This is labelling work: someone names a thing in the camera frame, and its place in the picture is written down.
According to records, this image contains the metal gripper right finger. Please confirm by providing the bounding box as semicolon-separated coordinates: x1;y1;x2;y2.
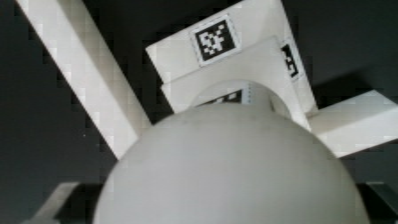
366;182;398;224

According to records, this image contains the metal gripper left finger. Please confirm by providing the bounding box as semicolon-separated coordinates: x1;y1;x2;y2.
19;182;78;224

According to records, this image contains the white lamp bulb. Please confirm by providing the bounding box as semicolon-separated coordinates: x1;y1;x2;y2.
94;80;369;224

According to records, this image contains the white U-shaped frame wall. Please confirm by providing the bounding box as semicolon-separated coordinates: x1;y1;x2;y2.
16;0;398;156

